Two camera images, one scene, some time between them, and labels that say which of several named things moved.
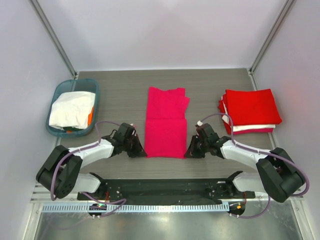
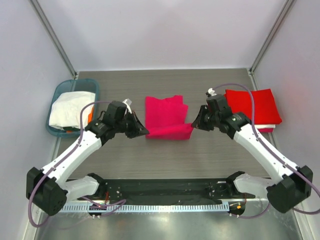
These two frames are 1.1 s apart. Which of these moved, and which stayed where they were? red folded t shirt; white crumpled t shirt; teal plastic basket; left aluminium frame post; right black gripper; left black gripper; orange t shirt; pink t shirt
Moved: left black gripper; pink t shirt; right black gripper
Stayed: red folded t shirt; left aluminium frame post; white crumpled t shirt; orange t shirt; teal plastic basket
